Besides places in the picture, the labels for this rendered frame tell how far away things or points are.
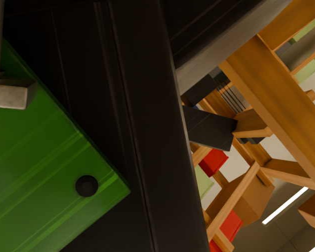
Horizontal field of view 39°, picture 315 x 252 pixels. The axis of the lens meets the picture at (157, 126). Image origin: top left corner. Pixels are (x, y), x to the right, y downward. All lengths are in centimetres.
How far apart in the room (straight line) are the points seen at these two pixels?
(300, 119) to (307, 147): 6
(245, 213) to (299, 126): 310
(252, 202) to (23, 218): 388
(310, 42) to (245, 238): 426
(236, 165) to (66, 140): 901
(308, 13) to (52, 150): 62
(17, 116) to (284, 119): 83
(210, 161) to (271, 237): 583
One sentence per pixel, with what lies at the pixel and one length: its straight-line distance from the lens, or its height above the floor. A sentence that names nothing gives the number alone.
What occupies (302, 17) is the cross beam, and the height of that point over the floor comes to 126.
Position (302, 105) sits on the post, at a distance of 100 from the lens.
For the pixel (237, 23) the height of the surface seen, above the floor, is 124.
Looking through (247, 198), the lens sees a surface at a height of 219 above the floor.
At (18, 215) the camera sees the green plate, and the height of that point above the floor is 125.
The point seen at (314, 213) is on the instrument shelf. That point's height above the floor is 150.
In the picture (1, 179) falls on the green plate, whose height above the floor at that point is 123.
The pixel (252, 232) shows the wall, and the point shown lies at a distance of 943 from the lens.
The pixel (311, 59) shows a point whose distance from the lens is 905.
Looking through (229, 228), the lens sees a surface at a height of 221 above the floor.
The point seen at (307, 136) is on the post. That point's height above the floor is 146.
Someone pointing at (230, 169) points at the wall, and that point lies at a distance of 917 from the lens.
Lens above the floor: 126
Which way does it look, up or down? 1 degrees down
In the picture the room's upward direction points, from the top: 141 degrees clockwise
